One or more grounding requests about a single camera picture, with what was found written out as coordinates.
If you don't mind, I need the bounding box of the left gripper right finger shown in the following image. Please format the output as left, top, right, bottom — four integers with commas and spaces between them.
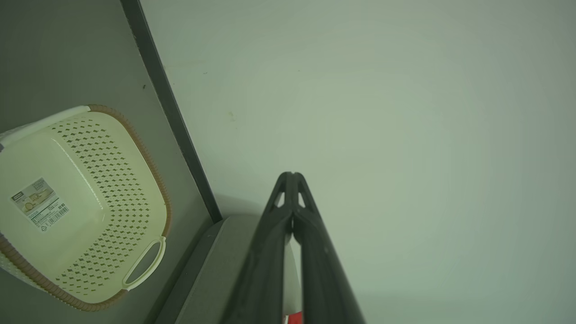
292, 171, 366, 324

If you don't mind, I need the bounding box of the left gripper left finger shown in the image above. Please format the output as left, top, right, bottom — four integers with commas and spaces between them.
220, 171, 295, 324

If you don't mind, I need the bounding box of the red and white jersey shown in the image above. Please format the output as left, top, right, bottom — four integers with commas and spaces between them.
283, 243, 304, 324

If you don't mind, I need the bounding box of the cream plastic laundry basket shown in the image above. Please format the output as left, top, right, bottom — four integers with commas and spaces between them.
0, 104, 172, 312

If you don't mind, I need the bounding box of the printed basket sticker label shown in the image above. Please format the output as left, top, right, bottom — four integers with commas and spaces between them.
10, 177, 70, 232

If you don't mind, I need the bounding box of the dark wall skirting strip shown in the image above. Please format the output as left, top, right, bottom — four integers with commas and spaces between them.
120, 0, 223, 224

